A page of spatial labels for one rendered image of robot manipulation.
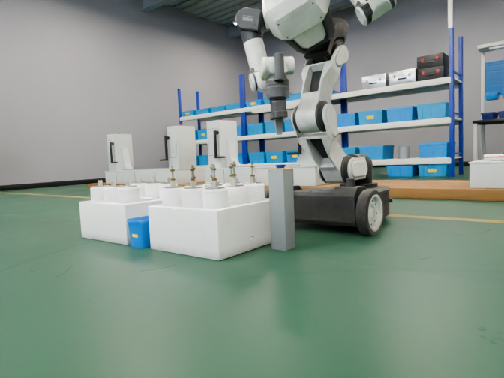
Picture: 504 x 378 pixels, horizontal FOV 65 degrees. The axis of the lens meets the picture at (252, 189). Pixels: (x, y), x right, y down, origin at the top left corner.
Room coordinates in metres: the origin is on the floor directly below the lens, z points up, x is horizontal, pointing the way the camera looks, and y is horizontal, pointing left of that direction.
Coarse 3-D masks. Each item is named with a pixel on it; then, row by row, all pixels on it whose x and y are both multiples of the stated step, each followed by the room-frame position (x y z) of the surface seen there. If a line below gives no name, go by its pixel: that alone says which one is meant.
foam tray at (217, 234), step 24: (168, 216) 1.54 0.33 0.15; (192, 216) 1.45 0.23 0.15; (216, 216) 1.38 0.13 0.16; (240, 216) 1.48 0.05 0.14; (264, 216) 1.60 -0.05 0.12; (168, 240) 1.54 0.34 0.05; (192, 240) 1.46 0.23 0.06; (216, 240) 1.38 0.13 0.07; (240, 240) 1.47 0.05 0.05; (264, 240) 1.59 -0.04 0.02
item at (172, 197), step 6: (162, 192) 1.60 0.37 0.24; (168, 192) 1.58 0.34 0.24; (174, 192) 1.58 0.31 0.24; (180, 192) 1.60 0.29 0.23; (168, 198) 1.58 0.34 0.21; (174, 198) 1.58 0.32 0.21; (180, 198) 1.59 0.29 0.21; (168, 204) 1.58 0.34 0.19; (174, 204) 1.58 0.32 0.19; (180, 204) 1.59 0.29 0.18
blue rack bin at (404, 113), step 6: (390, 108) 5.80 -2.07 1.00; (396, 108) 5.74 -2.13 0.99; (402, 108) 5.68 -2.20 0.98; (408, 108) 5.63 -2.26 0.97; (414, 108) 5.66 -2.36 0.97; (390, 114) 5.81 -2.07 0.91; (396, 114) 5.75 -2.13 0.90; (402, 114) 5.69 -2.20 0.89; (408, 114) 5.64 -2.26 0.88; (414, 114) 5.67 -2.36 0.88; (390, 120) 5.81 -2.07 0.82; (396, 120) 5.75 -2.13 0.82; (402, 120) 5.70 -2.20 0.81; (408, 120) 5.64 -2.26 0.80
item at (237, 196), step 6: (240, 186) 1.54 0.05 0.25; (228, 192) 1.54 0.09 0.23; (234, 192) 1.53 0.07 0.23; (240, 192) 1.53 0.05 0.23; (246, 192) 1.56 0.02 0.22; (228, 198) 1.54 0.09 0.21; (234, 198) 1.53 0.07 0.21; (240, 198) 1.53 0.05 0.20; (246, 198) 1.56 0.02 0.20; (228, 204) 1.54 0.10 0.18; (234, 204) 1.53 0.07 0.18; (240, 204) 1.53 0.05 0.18
